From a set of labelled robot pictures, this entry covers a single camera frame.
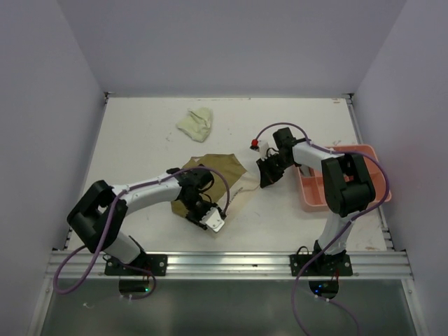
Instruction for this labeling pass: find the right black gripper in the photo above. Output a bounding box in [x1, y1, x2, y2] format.
[257, 153, 293, 187]

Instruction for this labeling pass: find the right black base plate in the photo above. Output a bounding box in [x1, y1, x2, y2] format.
[289, 246, 354, 277]

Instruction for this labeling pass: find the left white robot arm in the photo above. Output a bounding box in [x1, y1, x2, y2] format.
[67, 167, 225, 275]

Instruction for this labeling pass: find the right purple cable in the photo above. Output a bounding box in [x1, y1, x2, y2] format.
[255, 122, 392, 336]

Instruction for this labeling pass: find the aluminium mounting rail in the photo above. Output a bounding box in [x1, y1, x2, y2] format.
[44, 251, 413, 280]

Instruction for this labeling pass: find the pink divided tray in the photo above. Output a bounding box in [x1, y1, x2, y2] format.
[295, 144, 386, 212]

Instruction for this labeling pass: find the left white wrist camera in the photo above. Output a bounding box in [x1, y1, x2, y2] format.
[201, 208, 225, 233]

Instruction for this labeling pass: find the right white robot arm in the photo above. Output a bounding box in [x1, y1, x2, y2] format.
[251, 127, 376, 275]

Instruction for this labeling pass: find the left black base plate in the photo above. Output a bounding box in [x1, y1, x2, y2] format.
[103, 253, 168, 277]

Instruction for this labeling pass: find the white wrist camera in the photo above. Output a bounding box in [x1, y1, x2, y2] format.
[201, 208, 225, 233]
[250, 139, 270, 156]

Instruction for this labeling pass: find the olive and cream underwear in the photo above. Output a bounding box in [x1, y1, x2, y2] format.
[183, 154, 260, 235]

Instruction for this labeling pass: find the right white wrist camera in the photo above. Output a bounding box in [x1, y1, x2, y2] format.
[250, 139, 270, 156]

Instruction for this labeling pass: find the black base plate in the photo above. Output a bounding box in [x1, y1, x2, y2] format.
[103, 253, 168, 277]
[289, 246, 354, 277]

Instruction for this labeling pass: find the pale green underwear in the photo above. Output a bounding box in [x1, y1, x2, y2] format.
[176, 107, 214, 143]

